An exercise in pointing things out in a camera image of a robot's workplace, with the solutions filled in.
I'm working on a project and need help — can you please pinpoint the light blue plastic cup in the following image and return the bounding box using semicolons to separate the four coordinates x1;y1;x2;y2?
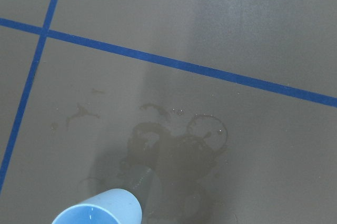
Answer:
53;189;142;224

